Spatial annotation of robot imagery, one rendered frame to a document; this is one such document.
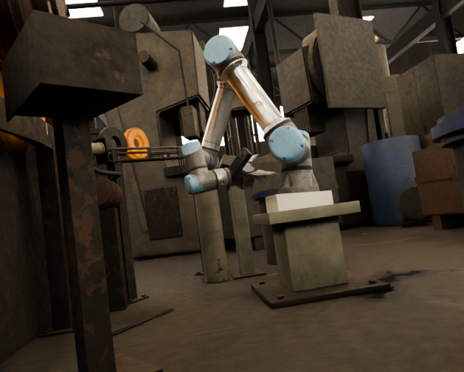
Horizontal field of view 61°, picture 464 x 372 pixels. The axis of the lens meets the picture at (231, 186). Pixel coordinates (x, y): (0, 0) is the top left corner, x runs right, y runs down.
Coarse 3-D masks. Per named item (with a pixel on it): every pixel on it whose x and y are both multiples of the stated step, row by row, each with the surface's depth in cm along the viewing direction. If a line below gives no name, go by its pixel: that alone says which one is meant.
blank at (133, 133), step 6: (126, 132) 189; (132, 132) 190; (138, 132) 194; (126, 138) 187; (132, 138) 190; (138, 138) 196; (144, 138) 197; (132, 144) 189; (144, 144) 197; (132, 150) 188; (138, 150) 192; (144, 150) 196; (132, 156) 190; (138, 156) 191; (144, 156) 195
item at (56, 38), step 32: (32, 32) 72; (64, 32) 75; (96, 32) 79; (128, 32) 84; (32, 64) 73; (64, 64) 74; (96, 64) 78; (128, 64) 83; (32, 96) 78; (64, 96) 80; (96, 96) 82; (128, 96) 84; (64, 128) 84; (64, 160) 84; (64, 192) 85; (96, 192) 87; (64, 224) 86; (96, 224) 86; (96, 256) 85; (96, 288) 84; (96, 320) 83; (96, 352) 82
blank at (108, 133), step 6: (102, 132) 175; (108, 132) 177; (114, 132) 180; (120, 132) 183; (108, 138) 176; (114, 138) 182; (120, 138) 183; (108, 144) 176; (120, 144) 183; (126, 144) 186; (120, 150) 182; (126, 150) 185; (120, 156) 181
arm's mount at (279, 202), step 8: (312, 192) 139; (320, 192) 140; (328, 192) 140; (272, 200) 145; (280, 200) 138; (288, 200) 138; (296, 200) 138; (304, 200) 139; (312, 200) 139; (320, 200) 139; (328, 200) 140; (272, 208) 146; (280, 208) 137; (288, 208) 138; (296, 208) 138
